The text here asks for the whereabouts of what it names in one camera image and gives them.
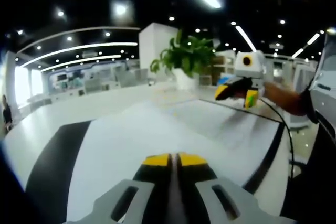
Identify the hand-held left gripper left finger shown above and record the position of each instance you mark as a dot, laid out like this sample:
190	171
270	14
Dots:
155	174

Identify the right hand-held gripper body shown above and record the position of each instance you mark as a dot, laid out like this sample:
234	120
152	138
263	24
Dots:
254	70

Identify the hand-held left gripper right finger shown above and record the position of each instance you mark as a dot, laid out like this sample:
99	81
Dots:
194	174

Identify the white cloth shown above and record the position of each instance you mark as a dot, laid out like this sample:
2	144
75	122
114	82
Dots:
131	142

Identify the beige storage shelf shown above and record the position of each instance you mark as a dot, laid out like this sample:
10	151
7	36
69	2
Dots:
220	69

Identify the short ceiling light bar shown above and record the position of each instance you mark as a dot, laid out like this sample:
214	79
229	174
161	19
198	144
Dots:
297	53
313	38
246	37

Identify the white plant pot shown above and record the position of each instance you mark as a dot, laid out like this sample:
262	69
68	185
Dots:
186	81

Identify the green potted plant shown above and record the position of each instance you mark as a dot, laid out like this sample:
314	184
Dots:
186	53

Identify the group of round ceiling lights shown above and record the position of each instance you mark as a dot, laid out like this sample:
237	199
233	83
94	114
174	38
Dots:
171	18

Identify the person's dark shirt torso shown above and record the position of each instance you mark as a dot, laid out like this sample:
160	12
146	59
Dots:
309	182

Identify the curved ceiling light strip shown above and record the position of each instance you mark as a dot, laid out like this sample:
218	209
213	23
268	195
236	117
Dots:
78	49
81	62

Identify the ceiling air conditioner unit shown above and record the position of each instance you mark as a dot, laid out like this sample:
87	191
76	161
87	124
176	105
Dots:
90	54

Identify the blue wall display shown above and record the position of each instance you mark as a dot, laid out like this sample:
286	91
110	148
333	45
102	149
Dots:
68	79

